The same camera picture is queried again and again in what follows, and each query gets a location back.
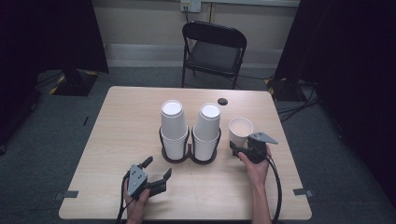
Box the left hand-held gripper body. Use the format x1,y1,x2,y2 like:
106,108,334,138
126,164,151,202

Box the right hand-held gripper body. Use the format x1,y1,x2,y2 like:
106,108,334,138
245,131,279,165

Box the single white paper cup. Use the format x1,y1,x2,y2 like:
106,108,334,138
228,116,255,149

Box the stack of white paper cups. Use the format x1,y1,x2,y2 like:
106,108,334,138
159,99,190,161
191,102,222,162

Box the black double cup holder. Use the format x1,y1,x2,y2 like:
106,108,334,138
158,125,223,165

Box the person's right hand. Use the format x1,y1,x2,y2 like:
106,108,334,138
237,145,273,189

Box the person's left hand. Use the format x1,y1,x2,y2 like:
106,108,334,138
122,179,151,224

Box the grey tape strip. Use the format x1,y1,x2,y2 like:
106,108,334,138
53,189,79,202
292,188,315,199

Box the black stand base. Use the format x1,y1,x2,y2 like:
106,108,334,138
265,77,301,103
49,67,99,97

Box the black folding chair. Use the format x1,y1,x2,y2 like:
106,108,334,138
180,20,248,91

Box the dark curtain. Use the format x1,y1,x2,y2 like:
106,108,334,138
0,0,109,148
273,0,396,208

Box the left hand-held gripper cable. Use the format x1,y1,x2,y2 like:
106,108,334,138
115,173,131,224

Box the hand-held gripper cable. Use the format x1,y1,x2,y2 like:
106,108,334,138
264,154,283,224
115,173,131,224

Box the right hand-held gripper cable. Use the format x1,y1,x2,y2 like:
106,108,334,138
264,154,283,224

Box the black floor cables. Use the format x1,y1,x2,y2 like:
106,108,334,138
276,79,320,124

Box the white wall socket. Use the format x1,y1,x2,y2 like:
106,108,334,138
179,0,203,14

